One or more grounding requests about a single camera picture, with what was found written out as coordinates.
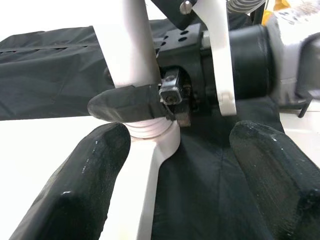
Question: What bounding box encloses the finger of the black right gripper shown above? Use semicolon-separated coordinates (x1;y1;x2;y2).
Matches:
87;84;176;123

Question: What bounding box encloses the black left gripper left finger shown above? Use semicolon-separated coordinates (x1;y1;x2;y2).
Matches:
9;122;132;240

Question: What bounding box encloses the black table cloth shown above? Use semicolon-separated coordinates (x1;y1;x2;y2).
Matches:
0;18;286;240

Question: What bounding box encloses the white plastic table leg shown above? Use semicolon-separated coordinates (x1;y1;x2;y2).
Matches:
93;0;176;140

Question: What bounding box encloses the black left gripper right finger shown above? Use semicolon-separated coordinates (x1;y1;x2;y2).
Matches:
229;119;320;240

